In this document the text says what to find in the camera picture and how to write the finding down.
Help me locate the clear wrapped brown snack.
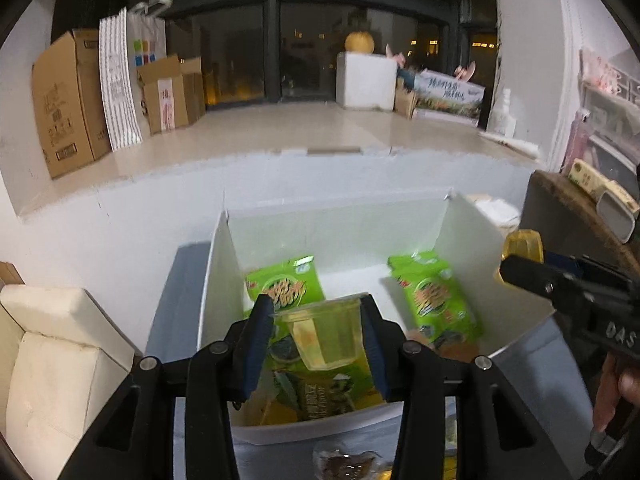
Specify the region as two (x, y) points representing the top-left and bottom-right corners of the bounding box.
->
(312, 447), (383, 480)

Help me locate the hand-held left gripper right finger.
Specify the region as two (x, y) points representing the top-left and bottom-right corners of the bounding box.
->
(360, 292), (573, 480)

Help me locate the white cardboard box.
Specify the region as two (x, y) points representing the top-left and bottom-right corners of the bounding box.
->
(197, 187), (566, 446)

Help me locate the small open cardboard box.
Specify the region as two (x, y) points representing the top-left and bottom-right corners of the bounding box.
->
(179, 56), (207, 122)

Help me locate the grey rounded case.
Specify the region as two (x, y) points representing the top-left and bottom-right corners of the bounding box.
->
(596, 190), (640, 243)

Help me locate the white plastic bottle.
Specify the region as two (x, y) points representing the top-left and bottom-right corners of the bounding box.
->
(487, 88), (517, 136)

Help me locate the landscape printed box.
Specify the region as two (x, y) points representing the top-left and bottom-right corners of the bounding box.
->
(410, 69), (487, 127)

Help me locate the yellow snack packet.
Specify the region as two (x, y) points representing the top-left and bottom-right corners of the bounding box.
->
(257, 395), (289, 427)

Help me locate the tall brown cardboard box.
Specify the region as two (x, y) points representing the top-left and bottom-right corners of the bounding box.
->
(31, 29), (113, 180)

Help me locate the clear yellow jelly cup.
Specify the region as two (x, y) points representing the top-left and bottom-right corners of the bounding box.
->
(272, 296), (373, 372)
(495, 229), (545, 283)

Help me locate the yellow pomelo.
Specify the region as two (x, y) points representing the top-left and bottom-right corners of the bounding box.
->
(344, 31), (376, 55)

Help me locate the dark framed window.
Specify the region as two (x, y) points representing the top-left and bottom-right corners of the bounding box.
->
(52, 0), (501, 108)

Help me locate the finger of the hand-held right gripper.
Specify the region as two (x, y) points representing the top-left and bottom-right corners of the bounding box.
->
(500, 255), (640, 321)
(545, 252), (640, 298)

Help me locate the yellow patterned tissue pack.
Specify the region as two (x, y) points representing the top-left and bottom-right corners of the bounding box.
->
(567, 158), (640, 213)

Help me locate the white dotted paper bag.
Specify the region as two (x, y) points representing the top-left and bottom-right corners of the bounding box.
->
(98, 0), (168, 152)

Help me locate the white cushioned armchair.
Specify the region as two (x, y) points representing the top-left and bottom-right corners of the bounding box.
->
(0, 284), (137, 480)

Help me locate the pink storage rack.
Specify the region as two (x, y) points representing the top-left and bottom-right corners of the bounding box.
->
(562, 47), (640, 176)

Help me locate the flat white cardboard sheet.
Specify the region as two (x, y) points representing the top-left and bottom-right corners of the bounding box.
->
(477, 131), (541, 159)

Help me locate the round wooden side table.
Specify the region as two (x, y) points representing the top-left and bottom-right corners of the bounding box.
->
(520, 169), (640, 281)

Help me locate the person's right hand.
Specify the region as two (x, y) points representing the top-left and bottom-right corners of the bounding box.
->
(592, 352), (640, 433)

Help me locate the white foam box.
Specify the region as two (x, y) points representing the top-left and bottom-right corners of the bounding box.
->
(336, 51), (398, 112)

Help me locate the small brown carton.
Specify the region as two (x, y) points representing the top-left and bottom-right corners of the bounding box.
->
(394, 79), (418, 120)

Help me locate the green seaweed snack packet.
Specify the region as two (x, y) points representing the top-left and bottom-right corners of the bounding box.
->
(265, 335), (386, 423)
(387, 250), (483, 351)
(244, 255), (326, 318)

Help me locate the open labelled cardboard box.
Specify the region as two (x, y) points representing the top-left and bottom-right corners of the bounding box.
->
(136, 55), (190, 135)

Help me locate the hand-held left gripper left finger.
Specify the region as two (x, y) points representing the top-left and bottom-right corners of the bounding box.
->
(60, 294), (276, 480)

